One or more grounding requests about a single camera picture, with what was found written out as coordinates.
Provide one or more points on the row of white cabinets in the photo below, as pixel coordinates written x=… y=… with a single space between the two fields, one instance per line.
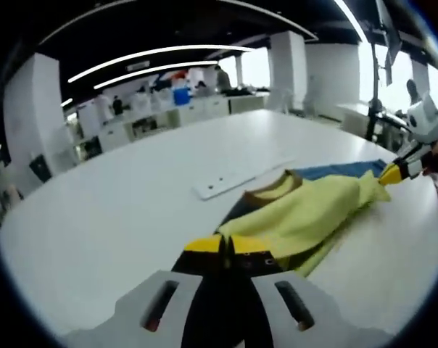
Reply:
x=204 y=108

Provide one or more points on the white template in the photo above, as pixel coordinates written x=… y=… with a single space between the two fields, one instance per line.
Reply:
x=222 y=183

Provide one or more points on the blue box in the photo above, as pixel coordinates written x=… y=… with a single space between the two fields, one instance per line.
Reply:
x=181 y=96

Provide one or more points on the white tall cabinet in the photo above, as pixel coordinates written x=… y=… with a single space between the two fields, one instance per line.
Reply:
x=90 y=116

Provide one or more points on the black camera stand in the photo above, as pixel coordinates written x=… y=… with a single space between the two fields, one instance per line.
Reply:
x=375 y=72

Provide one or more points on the narrow white square pillar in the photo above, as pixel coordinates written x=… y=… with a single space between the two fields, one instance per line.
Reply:
x=288 y=69

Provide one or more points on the ceiling air vent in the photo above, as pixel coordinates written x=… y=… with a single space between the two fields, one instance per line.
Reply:
x=138 y=66

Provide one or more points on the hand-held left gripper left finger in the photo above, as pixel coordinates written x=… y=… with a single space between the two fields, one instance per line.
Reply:
x=201 y=264

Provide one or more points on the black bin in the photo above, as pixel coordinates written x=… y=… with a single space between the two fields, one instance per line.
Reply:
x=40 y=168

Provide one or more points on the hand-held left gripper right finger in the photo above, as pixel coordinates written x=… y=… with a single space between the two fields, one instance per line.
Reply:
x=255 y=264

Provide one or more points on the red blue wall sign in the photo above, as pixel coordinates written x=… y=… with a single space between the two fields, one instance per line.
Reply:
x=172 y=78

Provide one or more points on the wide white square pillar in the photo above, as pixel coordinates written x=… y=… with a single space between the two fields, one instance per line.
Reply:
x=34 y=119

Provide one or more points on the yellow blue colour-block garment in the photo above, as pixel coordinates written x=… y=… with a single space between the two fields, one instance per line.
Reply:
x=295 y=217

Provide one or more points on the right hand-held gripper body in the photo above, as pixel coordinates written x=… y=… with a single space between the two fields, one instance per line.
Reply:
x=427 y=119

